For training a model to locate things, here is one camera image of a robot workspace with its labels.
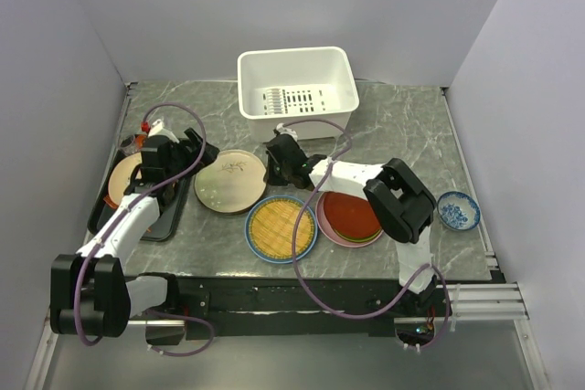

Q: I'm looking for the black plastic tray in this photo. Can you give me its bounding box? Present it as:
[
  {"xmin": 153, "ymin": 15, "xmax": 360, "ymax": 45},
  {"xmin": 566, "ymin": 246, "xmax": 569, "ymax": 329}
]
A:
[{"xmin": 87, "ymin": 150, "xmax": 191, "ymax": 242}]

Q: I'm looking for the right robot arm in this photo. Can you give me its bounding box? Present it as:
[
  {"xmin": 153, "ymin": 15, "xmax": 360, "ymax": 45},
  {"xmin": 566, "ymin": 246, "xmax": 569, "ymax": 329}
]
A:
[{"xmin": 266, "ymin": 129, "xmax": 437, "ymax": 315}]

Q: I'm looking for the aluminium frame rail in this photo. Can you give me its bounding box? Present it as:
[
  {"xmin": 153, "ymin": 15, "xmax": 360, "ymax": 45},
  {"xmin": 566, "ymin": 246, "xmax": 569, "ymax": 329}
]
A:
[{"xmin": 432, "ymin": 87, "xmax": 528, "ymax": 321}]

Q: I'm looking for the orange measuring scoop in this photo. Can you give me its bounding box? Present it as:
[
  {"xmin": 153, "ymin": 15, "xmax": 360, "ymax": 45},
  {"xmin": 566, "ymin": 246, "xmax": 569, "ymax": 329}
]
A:
[{"xmin": 134, "ymin": 134, "xmax": 147, "ymax": 148}]

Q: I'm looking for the white plastic bin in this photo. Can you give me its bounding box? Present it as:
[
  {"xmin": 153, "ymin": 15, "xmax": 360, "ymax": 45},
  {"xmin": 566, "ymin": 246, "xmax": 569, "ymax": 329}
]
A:
[{"xmin": 237, "ymin": 47, "xmax": 359, "ymax": 142}]

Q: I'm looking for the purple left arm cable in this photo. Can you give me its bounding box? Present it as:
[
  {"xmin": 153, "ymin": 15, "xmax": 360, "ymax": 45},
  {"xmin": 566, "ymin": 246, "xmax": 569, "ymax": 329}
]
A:
[{"xmin": 72, "ymin": 103, "xmax": 216, "ymax": 358}]

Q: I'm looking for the green plate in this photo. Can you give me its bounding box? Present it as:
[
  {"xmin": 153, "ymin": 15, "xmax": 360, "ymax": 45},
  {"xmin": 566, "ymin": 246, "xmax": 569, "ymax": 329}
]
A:
[{"xmin": 335, "ymin": 229, "xmax": 382, "ymax": 243}]

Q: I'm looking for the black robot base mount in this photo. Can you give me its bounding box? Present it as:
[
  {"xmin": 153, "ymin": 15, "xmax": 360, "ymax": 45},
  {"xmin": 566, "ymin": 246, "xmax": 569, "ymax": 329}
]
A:
[{"xmin": 127, "ymin": 273, "xmax": 453, "ymax": 345}]

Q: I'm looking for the cream plate with branch motif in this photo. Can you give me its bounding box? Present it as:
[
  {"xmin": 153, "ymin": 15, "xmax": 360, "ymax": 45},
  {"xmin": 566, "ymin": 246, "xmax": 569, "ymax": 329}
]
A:
[{"xmin": 194, "ymin": 150, "xmax": 267, "ymax": 215}]

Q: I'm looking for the clear glass cup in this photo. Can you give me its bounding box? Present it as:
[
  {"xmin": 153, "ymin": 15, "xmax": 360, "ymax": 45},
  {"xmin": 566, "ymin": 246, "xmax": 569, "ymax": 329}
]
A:
[{"xmin": 119, "ymin": 134, "xmax": 140, "ymax": 156}]

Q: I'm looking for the blue white patterned bowl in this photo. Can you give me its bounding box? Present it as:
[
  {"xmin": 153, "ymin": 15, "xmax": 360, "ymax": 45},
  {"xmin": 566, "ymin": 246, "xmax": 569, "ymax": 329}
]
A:
[{"xmin": 437, "ymin": 191, "xmax": 481, "ymax": 231}]

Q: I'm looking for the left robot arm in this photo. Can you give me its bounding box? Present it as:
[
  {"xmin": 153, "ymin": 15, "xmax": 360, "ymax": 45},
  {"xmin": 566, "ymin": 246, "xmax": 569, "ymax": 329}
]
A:
[{"xmin": 49, "ymin": 129, "xmax": 219, "ymax": 344}]

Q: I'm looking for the red round plate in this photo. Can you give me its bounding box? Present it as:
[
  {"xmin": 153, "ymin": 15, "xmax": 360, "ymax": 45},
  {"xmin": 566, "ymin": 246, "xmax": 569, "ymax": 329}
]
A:
[{"xmin": 323, "ymin": 192, "xmax": 381, "ymax": 237}]

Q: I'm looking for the beige plate with bird motif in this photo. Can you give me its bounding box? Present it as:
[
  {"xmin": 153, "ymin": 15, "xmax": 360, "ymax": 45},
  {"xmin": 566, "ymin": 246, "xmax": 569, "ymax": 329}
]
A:
[{"xmin": 108, "ymin": 153, "xmax": 142, "ymax": 203}]

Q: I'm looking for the pink plate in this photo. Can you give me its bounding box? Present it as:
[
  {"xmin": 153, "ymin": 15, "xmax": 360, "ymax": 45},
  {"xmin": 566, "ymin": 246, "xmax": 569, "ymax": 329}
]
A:
[{"xmin": 315, "ymin": 192, "xmax": 382, "ymax": 248}]

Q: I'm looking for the blue plate with bamboo mat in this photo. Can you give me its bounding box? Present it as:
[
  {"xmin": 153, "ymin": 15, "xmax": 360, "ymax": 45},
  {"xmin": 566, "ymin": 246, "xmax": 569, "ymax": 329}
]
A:
[{"xmin": 244, "ymin": 195, "xmax": 318, "ymax": 264}]

